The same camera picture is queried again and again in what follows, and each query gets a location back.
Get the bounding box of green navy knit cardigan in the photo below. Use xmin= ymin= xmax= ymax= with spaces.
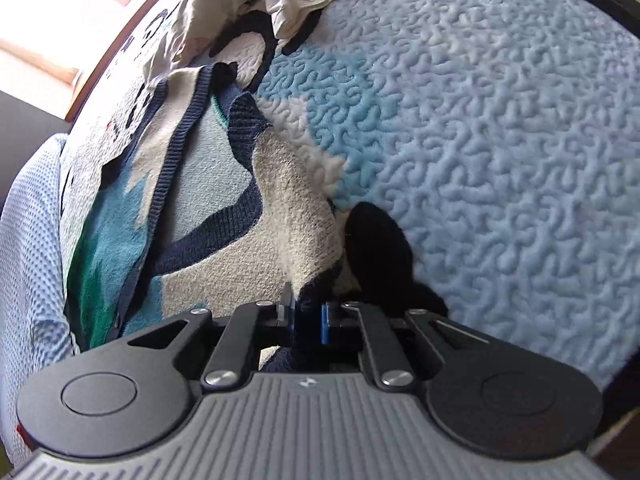
xmin=66 ymin=63 xmax=448 ymax=351

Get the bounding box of light blue dotted blanket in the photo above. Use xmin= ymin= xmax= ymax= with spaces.
xmin=1 ymin=133 xmax=74 ymax=466

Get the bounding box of panda print quilted bedspread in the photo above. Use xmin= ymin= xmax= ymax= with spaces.
xmin=61 ymin=0 xmax=639 ymax=387

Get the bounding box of wooden window sill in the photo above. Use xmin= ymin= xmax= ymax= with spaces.
xmin=64 ymin=0 xmax=158 ymax=122

